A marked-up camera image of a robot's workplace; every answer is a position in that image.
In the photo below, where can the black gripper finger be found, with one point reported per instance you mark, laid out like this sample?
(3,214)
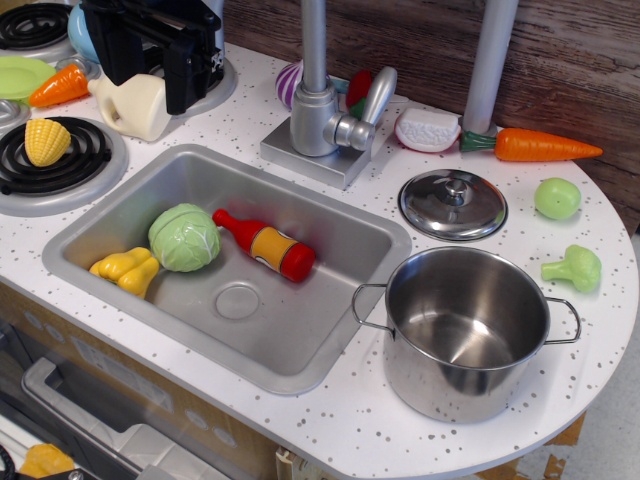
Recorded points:
(119,50)
(189,65)

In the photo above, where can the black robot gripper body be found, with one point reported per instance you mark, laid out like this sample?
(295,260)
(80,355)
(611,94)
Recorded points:
(156,22)

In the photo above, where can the stainless steel pot lid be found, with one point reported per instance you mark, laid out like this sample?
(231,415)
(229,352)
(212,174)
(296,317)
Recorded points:
(453,205)

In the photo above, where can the blue toy bowl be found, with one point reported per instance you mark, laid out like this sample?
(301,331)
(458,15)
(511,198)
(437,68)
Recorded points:
(79,35)

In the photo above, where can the cream toy milk jug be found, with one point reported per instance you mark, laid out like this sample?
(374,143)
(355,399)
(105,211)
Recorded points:
(136,108)

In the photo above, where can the short orange toy carrot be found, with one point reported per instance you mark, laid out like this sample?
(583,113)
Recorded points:
(68,84)

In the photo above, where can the back left stove burner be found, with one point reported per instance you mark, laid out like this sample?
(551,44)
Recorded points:
(37,30)

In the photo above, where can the purple striped toy onion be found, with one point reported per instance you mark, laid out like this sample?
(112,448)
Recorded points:
(287,82)

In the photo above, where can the green toy plate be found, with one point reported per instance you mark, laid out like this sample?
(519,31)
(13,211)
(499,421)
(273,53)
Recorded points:
(21,76)

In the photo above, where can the front left stove burner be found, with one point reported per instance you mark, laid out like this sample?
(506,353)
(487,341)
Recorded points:
(94,163)

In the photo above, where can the yellow toy corn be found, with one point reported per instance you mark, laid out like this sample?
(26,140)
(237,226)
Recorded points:
(45,141)

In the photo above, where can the silver toy faucet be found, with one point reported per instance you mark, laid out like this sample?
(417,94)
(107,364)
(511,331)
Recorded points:
(318,140)

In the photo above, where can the red toy strawberry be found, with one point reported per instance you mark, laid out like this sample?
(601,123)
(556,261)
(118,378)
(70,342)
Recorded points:
(357,93)

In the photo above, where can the green toy cabbage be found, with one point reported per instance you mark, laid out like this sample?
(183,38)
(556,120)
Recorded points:
(184,238)

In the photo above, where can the yellow toy bell pepper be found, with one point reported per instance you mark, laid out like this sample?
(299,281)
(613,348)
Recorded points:
(132,271)

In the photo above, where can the red toy ketchup bottle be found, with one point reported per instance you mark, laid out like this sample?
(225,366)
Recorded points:
(267,245)

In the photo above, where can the white pink toy radish slice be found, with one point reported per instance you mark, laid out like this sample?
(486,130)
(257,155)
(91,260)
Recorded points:
(426,131)

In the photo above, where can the grey toy sink basin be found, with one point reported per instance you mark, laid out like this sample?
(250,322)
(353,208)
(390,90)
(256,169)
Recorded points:
(280,335)

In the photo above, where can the long orange toy carrot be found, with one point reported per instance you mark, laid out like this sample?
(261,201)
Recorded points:
(524,145)

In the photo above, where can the green toy apple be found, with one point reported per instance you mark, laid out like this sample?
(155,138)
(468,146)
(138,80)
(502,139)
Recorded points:
(557,199)

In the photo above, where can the yellow object bottom left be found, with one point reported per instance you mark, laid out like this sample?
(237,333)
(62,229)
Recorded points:
(43,460)

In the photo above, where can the green toy broccoli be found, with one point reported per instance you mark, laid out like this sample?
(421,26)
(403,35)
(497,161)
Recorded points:
(580,266)

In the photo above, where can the grey vertical post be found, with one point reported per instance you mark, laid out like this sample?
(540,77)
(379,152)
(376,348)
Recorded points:
(495,35)

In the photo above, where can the grey oven door handle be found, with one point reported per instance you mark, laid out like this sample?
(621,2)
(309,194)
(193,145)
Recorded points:
(116,435)

